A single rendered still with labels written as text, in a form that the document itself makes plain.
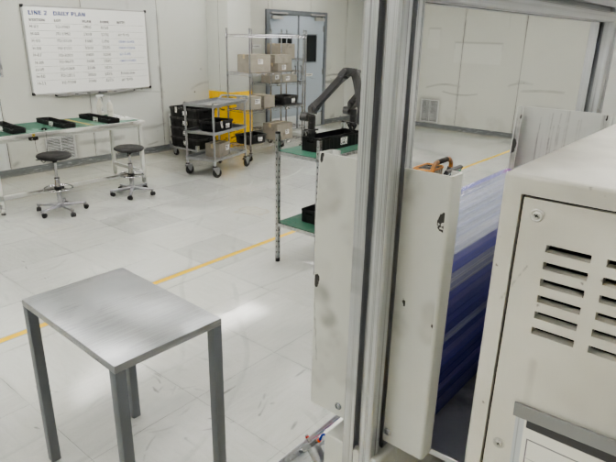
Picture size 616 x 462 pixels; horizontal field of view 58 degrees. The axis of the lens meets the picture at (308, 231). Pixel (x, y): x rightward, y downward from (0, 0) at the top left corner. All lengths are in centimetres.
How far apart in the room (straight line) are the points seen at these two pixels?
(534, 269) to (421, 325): 13
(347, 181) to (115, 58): 817
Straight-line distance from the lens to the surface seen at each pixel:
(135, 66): 886
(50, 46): 824
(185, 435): 289
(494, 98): 1159
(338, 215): 60
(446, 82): 1199
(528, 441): 61
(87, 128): 672
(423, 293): 57
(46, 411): 275
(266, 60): 857
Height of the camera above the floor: 183
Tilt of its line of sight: 20 degrees down
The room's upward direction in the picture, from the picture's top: 1 degrees clockwise
